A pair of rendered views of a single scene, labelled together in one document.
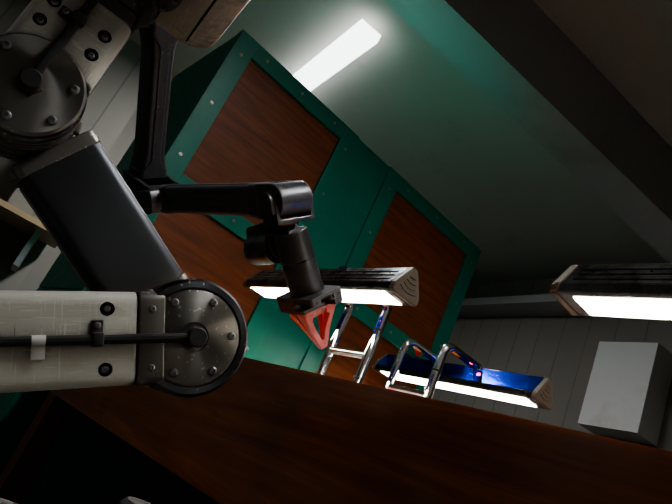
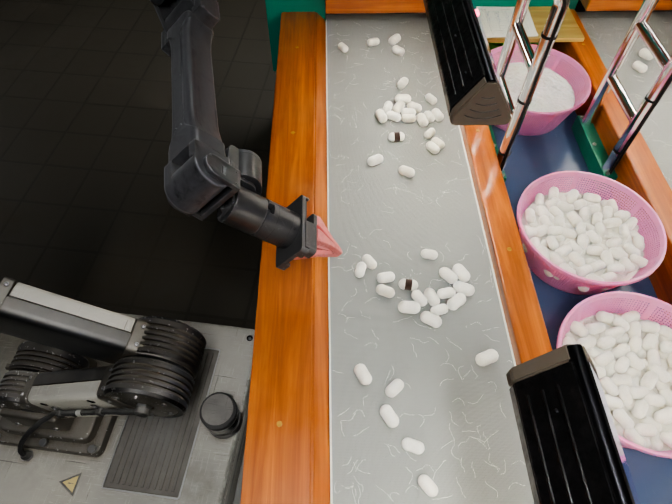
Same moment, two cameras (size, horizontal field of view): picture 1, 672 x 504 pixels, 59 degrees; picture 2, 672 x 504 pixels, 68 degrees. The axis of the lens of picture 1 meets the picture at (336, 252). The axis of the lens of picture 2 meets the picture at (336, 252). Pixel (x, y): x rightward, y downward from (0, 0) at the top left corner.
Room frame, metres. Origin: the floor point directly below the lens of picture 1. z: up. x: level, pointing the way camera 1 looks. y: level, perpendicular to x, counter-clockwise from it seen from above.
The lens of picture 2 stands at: (0.60, -0.28, 1.50)
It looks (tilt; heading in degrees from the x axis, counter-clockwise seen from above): 55 degrees down; 32
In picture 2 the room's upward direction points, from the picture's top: straight up
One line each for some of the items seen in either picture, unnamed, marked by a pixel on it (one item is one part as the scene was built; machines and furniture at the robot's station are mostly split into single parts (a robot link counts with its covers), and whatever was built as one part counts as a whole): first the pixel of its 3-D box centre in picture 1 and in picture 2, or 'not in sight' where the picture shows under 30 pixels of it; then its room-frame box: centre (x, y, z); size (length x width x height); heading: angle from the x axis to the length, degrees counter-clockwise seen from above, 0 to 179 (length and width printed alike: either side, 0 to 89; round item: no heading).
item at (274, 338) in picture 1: (288, 266); not in sight; (2.20, 0.14, 1.31); 1.36 x 0.55 x 0.95; 123
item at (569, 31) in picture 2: not in sight; (512, 24); (1.89, -0.02, 0.77); 0.33 x 0.15 x 0.01; 123
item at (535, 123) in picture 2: not in sight; (526, 92); (1.70, -0.14, 0.72); 0.27 x 0.27 x 0.10
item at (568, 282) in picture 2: not in sight; (580, 237); (1.33, -0.38, 0.72); 0.27 x 0.27 x 0.10
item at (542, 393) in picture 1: (453, 375); not in sight; (1.71, -0.47, 1.08); 0.62 x 0.08 x 0.07; 33
